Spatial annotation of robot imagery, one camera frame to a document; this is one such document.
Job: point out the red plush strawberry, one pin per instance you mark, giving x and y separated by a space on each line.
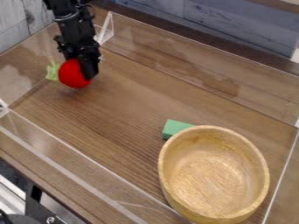
68 73

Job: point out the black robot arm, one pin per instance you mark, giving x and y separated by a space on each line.
70 10

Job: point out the wooden bowl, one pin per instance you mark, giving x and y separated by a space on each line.
214 175

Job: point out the clear acrylic tray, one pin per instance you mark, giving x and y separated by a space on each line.
88 143

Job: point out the black table frame bracket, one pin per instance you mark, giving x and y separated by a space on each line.
42 207

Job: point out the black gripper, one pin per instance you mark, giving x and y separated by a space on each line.
78 45

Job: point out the clear acrylic corner bracket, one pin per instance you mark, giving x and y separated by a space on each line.
106 30

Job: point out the green foam block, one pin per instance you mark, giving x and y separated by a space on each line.
173 127

